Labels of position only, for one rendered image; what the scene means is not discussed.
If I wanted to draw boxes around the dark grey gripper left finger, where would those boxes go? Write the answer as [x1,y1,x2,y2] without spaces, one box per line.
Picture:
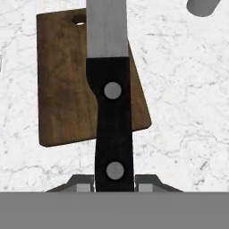
[46,174,96,193]

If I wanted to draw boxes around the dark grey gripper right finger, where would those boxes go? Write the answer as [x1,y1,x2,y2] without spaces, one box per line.
[134,174,183,193]

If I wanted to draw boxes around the black handled kitchen knife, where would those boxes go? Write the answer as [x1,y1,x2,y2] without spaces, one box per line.
[85,0,135,193]

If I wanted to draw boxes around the brown wooden cutting board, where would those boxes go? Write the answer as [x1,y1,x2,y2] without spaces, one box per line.
[36,7,153,148]

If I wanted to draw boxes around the grey cylindrical object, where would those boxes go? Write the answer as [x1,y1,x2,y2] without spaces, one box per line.
[186,0,222,18]

